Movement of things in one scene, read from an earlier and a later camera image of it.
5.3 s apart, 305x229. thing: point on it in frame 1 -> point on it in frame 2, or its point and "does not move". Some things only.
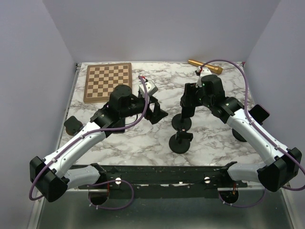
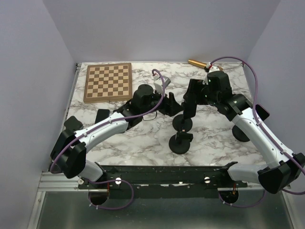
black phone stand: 178,122 does not move
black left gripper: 157,114 -> 167,104
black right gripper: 190,89 does not move
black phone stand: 179,143 does not move
